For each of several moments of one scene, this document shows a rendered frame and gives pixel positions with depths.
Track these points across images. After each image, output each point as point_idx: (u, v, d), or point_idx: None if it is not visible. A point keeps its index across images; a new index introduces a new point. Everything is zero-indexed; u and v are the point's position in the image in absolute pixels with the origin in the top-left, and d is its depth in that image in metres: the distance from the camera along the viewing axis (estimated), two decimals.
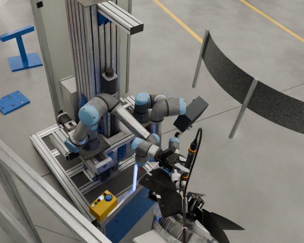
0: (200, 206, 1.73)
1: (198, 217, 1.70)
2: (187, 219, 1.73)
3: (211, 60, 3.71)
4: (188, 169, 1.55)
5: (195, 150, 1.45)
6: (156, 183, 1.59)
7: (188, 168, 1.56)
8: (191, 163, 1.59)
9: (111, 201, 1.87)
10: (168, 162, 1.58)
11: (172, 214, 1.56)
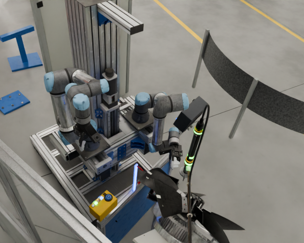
0: (200, 206, 1.73)
1: (198, 217, 1.70)
2: (187, 219, 1.73)
3: (211, 60, 3.71)
4: (82, 150, 1.62)
5: (201, 131, 1.34)
6: (156, 183, 1.59)
7: (193, 151, 1.45)
8: None
9: (111, 201, 1.87)
10: (82, 135, 1.55)
11: (172, 214, 1.56)
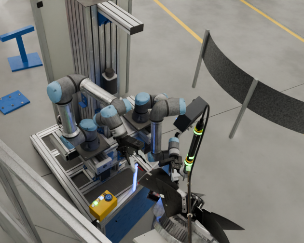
0: (190, 199, 1.73)
1: None
2: (179, 213, 1.75)
3: (211, 60, 3.71)
4: (135, 170, 1.48)
5: (201, 131, 1.34)
6: (158, 169, 1.97)
7: (193, 151, 1.45)
8: (145, 159, 1.55)
9: (111, 201, 1.87)
10: (126, 151, 1.47)
11: (153, 190, 1.82)
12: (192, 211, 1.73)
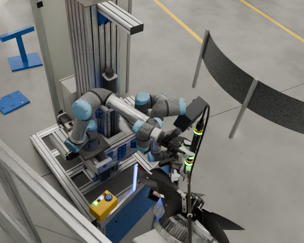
0: (190, 199, 1.73)
1: None
2: (179, 213, 1.75)
3: (211, 60, 3.71)
4: (194, 153, 1.44)
5: (201, 131, 1.34)
6: (158, 169, 1.96)
7: (193, 152, 1.45)
8: (197, 147, 1.48)
9: (111, 201, 1.87)
10: (172, 146, 1.48)
11: (153, 189, 1.81)
12: (192, 211, 1.73)
